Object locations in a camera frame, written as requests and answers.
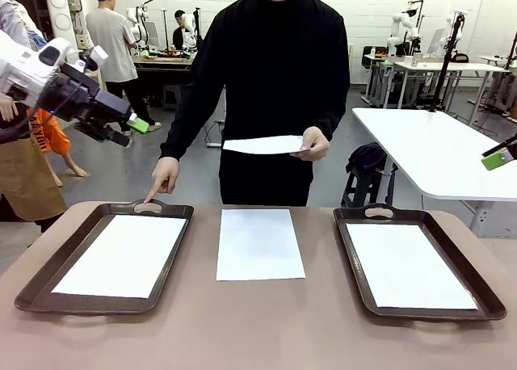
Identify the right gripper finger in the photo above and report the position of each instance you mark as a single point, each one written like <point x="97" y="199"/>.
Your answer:
<point x="501" y="145"/>
<point x="493" y="161"/>

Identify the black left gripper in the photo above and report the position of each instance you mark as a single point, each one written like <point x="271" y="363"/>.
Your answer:
<point x="89" y="99"/>

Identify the white A4 paper sheet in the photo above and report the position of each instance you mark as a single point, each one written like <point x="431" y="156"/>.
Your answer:
<point x="262" y="144"/>
<point x="408" y="265"/>
<point x="121" y="257"/>

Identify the white A4 paper stack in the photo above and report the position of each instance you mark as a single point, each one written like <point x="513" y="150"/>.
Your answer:
<point x="258" y="245"/>

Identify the person's right forearm black sleeve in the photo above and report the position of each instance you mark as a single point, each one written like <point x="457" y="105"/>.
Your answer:
<point x="175" y="131"/>

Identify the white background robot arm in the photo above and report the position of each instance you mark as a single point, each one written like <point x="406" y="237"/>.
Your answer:
<point x="133" y="14"/>
<point x="398" y="22"/>
<point x="448" y="21"/>
<point x="189" y="22"/>

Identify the person's left forearm black sleeve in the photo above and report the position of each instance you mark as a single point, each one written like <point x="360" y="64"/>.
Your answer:
<point x="333" y="119"/>

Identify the person's right hand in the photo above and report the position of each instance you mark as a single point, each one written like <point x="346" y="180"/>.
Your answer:
<point x="167" y="176"/>

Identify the person's left hand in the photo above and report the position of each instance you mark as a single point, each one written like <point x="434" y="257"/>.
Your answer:
<point x="317" y="145"/>

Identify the grey plastic stool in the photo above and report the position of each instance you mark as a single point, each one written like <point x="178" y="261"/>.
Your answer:
<point x="173" y="95"/>

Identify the figure in orange trousers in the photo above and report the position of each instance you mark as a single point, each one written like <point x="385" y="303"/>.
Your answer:
<point x="56" y="137"/>

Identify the large white table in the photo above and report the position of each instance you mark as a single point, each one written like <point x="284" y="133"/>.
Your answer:
<point x="424" y="144"/>

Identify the wooden top workbench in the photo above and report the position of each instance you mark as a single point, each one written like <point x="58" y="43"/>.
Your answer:
<point x="161" y="61"/>

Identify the man in grey t-shirt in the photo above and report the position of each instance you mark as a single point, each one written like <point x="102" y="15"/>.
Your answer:
<point x="107" y="43"/>

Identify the black tripod pole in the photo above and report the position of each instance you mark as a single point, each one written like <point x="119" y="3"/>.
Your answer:
<point x="446" y="69"/>

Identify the black yellow bag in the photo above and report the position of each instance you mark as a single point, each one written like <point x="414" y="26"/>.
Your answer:
<point x="460" y="58"/>

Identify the long white desk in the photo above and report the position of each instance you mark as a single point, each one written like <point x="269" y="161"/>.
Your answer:
<point x="444" y="66"/>

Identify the computer monitor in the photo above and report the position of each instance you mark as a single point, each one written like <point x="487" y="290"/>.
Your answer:
<point x="436" y="40"/>
<point x="152" y="32"/>

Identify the seated person in black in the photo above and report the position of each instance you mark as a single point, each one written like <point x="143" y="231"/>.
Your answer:
<point x="179" y="34"/>

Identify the white patterned cup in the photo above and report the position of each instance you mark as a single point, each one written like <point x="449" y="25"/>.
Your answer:
<point x="416" y="60"/>

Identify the black stool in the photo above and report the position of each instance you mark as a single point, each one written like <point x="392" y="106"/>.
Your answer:
<point x="359" y="189"/>

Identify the white tower air conditioner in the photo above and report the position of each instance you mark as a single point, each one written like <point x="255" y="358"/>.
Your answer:
<point x="60" y="6"/>

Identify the brown plastic serving tray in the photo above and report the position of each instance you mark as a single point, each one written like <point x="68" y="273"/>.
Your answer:
<point x="60" y="301"/>
<point x="355" y="249"/>

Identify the person in black sweater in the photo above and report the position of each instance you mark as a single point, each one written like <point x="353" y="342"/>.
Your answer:
<point x="274" y="63"/>

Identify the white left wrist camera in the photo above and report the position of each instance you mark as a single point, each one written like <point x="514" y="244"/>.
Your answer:
<point x="99" y="55"/>

